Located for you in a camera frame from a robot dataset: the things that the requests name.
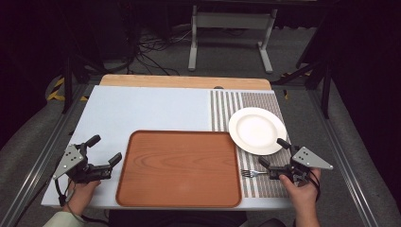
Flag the person's right hand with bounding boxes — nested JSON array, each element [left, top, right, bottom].
[[278, 168, 322, 219]]

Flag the grey striped placemat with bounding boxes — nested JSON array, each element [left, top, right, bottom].
[[209, 89, 293, 200]]

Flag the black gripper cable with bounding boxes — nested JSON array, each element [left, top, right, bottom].
[[306, 169, 323, 203], [54, 178, 77, 207]]

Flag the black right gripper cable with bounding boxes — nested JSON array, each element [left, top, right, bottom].
[[306, 169, 323, 203]]

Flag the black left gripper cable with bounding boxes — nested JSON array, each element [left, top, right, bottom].
[[54, 178, 77, 207]]

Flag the grey metal stand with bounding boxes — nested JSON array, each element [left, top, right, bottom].
[[187, 4, 279, 76]]

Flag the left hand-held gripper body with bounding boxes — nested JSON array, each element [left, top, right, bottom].
[[52, 143, 113, 184]]

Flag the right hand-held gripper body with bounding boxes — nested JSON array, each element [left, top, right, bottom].
[[268, 146, 335, 184]]

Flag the black tripod stand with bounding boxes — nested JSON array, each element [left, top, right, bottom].
[[61, 51, 107, 115], [270, 58, 334, 120]]

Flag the black floor cables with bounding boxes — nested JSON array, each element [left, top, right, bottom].
[[134, 27, 193, 78]]

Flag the person's left hand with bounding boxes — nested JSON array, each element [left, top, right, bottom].
[[61, 178, 102, 217]]

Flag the yellow black floor tape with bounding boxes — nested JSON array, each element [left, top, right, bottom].
[[46, 77, 90, 102]]

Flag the silver fork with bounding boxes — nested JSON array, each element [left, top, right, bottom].
[[240, 168, 270, 179]]

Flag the white round plate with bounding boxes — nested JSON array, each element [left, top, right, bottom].
[[228, 106, 288, 157]]

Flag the brown wooden tray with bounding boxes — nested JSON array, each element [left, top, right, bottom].
[[114, 130, 243, 209]]

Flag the light wooden board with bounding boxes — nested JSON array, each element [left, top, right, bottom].
[[98, 74, 273, 91]]

